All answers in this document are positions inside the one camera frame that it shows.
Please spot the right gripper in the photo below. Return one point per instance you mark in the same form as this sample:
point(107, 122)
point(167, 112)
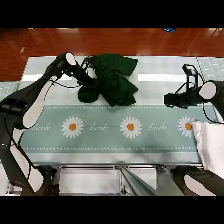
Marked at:
point(176, 100)

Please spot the dark green T-shirt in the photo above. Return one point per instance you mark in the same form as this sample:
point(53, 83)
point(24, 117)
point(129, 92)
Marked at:
point(113, 80)

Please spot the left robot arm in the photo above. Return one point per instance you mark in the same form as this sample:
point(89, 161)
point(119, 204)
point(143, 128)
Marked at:
point(19, 100)

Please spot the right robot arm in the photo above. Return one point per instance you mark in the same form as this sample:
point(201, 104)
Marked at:
point(213, 90)

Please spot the white garment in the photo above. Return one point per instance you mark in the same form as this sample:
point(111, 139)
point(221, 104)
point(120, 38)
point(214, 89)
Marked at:
point(211, 146)

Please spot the blue object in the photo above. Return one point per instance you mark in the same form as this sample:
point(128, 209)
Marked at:
point(169, 30)

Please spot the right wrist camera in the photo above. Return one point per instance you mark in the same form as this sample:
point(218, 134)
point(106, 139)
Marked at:
point(192, 74)

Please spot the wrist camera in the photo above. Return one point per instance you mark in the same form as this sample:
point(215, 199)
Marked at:
point(85, 64)
point(192, 74)

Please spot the silver frame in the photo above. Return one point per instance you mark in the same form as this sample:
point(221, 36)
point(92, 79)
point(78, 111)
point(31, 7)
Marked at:
point(136, 185)

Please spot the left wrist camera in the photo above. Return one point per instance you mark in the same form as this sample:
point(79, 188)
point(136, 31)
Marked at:
point(85, 64)

